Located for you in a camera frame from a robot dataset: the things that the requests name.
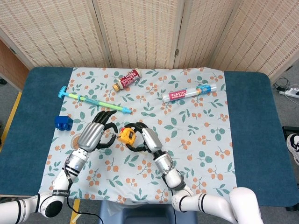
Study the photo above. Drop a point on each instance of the white power strip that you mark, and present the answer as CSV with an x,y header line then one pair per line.
x,y
292,93

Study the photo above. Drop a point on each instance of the clear jar with brown contents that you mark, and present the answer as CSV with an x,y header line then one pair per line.
x,y
75,142

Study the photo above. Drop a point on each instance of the black white sneaker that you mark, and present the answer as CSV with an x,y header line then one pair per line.
x,y
294,147

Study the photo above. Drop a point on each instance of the blue felt table cover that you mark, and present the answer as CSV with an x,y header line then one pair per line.
x,y
252,105

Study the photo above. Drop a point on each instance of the floral print tablecloth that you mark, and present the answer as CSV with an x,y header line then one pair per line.
x,y
198,151

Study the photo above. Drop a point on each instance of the bamboo folding screen panel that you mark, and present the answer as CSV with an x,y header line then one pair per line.
x,y
261,35
140,30
51,30
203,30

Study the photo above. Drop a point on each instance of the green blue water squirter toy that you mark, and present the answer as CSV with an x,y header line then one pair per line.
x,y
93,101

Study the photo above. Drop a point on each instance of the red label bottle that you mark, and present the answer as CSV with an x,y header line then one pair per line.
x,y
128,79

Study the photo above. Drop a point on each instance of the blue toy block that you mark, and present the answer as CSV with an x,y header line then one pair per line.
x,y
63,122

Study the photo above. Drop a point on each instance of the plastic food wrap roll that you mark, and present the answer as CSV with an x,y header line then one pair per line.
x,y
187,93

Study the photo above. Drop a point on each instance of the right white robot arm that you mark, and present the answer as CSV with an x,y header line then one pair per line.
x,y
174,177

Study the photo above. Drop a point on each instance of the yellow tape measure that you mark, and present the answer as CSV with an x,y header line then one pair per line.
x,y
127,136

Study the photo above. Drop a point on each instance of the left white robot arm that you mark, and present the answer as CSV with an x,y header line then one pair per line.
x,y
74,162

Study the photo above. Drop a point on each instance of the brown wooden cabinet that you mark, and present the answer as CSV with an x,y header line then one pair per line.
x,y
10,65

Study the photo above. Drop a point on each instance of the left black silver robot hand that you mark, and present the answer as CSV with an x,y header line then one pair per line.
x,y
90,136

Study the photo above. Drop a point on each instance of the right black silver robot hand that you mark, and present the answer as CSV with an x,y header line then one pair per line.
x,y
150,140

